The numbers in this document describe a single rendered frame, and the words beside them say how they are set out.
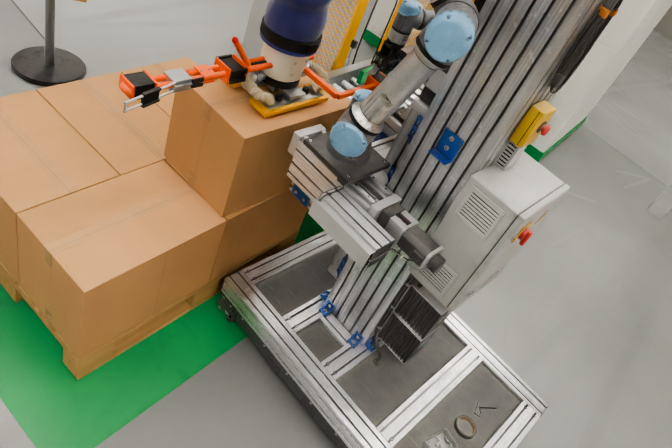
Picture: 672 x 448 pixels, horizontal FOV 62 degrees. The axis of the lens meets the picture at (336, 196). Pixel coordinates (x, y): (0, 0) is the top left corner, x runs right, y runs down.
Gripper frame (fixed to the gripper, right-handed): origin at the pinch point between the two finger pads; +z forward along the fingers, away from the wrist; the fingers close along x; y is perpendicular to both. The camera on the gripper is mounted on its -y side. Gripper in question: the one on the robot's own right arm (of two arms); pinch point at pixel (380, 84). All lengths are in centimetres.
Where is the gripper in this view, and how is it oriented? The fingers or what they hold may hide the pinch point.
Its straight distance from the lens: 226.5
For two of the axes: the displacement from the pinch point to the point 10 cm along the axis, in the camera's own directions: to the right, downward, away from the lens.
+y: -6.6, 3.1, -6.8
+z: -3.2, 7.1, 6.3
